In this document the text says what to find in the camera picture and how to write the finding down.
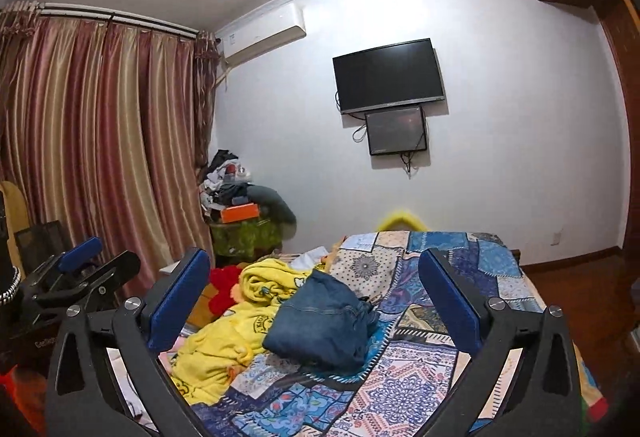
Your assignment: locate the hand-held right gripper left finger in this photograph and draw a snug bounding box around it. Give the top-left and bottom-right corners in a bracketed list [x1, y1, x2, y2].
[46, 247, 211, 437]

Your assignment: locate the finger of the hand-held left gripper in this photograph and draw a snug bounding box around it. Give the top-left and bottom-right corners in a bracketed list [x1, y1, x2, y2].
[34, 250, 141, 314]
[31, 237, 104, 289]

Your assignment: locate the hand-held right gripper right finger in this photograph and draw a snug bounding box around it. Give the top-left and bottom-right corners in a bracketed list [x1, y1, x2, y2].
[417, 247, 586, 437]

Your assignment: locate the blue denim jacket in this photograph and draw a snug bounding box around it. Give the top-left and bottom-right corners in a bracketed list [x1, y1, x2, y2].
[262, 269, 384, 369]

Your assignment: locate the pile of mixed clothes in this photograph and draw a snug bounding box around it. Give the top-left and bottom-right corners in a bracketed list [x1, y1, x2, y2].
[200, 148, 261, 214]

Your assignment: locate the brown cardboard box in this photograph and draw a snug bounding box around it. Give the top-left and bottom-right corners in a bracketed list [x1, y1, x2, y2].
[187, 286, 222, 329]

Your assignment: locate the black mesh basket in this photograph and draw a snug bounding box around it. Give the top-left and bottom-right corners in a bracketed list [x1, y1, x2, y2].
[14, 220, 67, 264]

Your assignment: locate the red plush toy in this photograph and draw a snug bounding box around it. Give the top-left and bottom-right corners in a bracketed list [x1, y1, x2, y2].
[207, 265, 247, 316]

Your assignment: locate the yellow cartoon blanket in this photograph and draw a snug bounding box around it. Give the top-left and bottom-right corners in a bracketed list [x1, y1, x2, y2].
[170, 257, 322, 406]

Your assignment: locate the orange bag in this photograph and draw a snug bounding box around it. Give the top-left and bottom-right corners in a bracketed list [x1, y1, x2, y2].
[0, 364, 49, 437]

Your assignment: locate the beige wooden board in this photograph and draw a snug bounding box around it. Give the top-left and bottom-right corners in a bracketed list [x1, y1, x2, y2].
[0, 180, 29, 269]

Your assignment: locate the blue patchwork bedspread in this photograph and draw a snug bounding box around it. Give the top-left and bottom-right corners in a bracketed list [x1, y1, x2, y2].
[160, 229, 602, 437]

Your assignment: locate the yellow plastic item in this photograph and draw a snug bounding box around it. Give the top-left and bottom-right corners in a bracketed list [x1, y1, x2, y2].
[377, 208, 424, 233]

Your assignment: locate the orange box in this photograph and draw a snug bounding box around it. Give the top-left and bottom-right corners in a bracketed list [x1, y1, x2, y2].
[220, 203, 261, 224]

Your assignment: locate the striped pink and gold curtain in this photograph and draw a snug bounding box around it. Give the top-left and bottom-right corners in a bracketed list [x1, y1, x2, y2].
[0, 1, 222, 323]

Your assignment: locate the white cloth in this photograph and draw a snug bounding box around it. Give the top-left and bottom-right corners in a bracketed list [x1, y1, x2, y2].
[289, 244, 332, 271]

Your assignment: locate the grey cushion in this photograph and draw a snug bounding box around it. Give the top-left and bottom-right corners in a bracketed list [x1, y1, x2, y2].
[247, 185, 297, 238]

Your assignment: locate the black cylinder with beaded cord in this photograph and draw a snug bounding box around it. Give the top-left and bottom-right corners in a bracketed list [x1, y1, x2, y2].
[0, 191, 22, 318]

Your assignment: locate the black hanging monitor cable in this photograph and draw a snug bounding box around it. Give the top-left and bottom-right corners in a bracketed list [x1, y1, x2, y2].
[399, 151, 419, 179]

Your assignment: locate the small black wall monitor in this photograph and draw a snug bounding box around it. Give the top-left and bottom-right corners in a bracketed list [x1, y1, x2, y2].
[364, 106, 429, 157]

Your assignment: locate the black looped monitor cable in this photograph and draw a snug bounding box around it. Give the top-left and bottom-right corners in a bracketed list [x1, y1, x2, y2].
[352, 114, 371, 144]

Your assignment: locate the large black wall television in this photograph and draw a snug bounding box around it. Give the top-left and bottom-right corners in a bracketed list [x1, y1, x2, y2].
[332, 38, 447, 116]

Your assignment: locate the white curtain rail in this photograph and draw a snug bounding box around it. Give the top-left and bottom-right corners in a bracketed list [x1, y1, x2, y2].
[39, 2, 199, 38]

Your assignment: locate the white wall air conditioner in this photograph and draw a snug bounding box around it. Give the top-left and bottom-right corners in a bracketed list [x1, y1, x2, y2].
[215, 3, 307, 68]

